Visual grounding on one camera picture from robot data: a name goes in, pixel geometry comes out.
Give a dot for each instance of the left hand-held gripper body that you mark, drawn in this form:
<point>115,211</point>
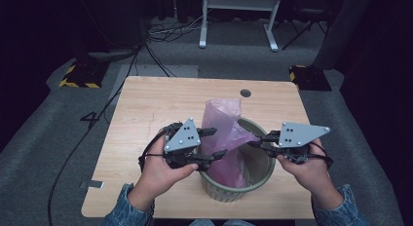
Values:
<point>183,138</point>

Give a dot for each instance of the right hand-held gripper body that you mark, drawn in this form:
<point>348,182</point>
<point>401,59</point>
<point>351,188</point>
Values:
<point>298,135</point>

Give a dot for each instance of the pink plastic trash bag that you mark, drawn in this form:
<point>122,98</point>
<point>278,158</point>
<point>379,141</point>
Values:
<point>220,122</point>

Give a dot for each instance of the green plastic trash bin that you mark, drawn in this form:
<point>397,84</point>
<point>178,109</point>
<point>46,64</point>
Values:
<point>227,191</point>

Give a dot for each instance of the person's right hand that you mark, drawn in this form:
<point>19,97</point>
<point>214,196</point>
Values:
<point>311,175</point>

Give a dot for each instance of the person's left hand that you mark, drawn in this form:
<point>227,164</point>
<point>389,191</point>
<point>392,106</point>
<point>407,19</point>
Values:
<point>159,174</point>

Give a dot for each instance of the black table grommet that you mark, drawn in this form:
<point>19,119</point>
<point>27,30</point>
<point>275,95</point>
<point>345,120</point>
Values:
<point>245,93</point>

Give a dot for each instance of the yellow black striped base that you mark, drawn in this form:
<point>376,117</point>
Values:
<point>84,75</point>
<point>310,78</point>

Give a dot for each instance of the person's denim legs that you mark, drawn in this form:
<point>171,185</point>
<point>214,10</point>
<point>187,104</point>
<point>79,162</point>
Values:
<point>224,223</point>

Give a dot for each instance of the black tripod stand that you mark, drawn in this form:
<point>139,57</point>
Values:
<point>297,36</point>

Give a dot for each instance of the grey tape strip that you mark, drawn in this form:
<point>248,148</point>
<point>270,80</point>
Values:
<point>92,184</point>

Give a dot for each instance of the dark grey curtain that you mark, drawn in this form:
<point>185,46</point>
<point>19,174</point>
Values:
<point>344,28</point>

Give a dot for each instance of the white metal desk frame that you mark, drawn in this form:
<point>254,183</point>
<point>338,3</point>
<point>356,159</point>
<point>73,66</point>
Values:
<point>238,1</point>

